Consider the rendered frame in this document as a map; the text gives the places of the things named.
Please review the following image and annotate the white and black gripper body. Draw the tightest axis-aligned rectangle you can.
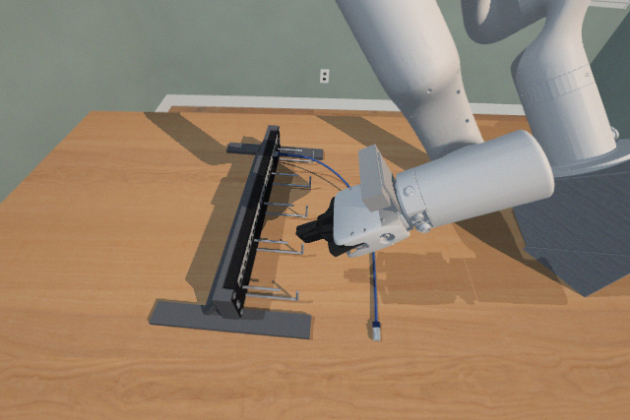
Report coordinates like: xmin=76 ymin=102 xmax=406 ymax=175
xmin=334 ymin=184 xmax=413 ymax=258

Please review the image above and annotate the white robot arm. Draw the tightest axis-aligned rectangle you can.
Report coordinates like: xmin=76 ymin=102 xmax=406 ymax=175
xmin=336 ymin=0 xmax=630 ymax=233

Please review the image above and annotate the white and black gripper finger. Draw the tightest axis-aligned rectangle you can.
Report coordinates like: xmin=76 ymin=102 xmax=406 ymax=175
xmin=295 ymin=224 xmax=364 ymax=257
xmin=296 ymin=197 xmax=335 ymax=230

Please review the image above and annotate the network cable plug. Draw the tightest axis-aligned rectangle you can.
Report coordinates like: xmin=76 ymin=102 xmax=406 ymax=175
xmin=372 ymin=322 xmax=380 ymax=341

